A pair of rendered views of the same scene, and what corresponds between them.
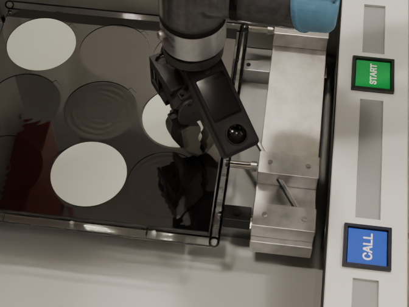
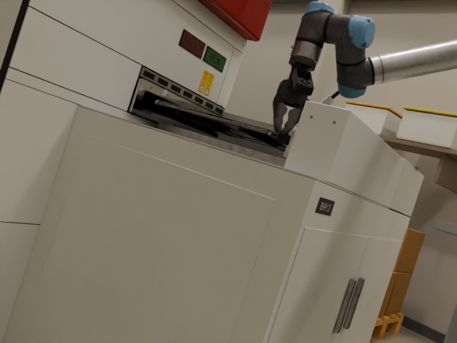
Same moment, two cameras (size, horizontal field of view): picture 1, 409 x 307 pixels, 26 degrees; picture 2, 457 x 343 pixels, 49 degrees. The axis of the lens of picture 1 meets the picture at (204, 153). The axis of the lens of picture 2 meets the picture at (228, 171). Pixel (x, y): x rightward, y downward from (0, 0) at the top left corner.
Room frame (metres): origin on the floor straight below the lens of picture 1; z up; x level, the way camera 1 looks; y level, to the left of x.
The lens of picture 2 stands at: (-0.57, -0.41, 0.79)
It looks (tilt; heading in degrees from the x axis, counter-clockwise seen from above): 1 degrees down; 23
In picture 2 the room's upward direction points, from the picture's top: 18 degrees clockwise
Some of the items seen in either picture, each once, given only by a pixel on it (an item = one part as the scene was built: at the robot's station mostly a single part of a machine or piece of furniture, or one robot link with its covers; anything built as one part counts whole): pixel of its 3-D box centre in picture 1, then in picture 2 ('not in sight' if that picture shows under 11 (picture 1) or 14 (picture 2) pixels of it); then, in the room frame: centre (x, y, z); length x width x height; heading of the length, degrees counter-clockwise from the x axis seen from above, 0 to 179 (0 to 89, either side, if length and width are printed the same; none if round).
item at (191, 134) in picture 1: (182, 128); (277, 120); (0.67, 0.03, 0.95); 0.06 x 0.03 x 0.09; 27
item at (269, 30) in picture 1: (260, 29); not in sight; (0.89, -0.08, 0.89); 0.05 x 0.01 x 0.01; 82
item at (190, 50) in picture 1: (190, 28); (304, 54); (0.67, 0.02, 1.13); 0.08 x 0.08 x 0.05
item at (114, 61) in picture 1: (100, 111); (241, 131); (0.74, 0.14, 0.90); 0.34 x 0.34 x 0.01; 83
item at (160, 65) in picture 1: (190, 69); (295, 84); (0.68, 0.02, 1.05); 0.09 x 0.08 x 0.12; 27
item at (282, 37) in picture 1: (301, 33); not in sight; (0.88, -0.14, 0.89); 0.08 x 0.03 x 0.03; 82
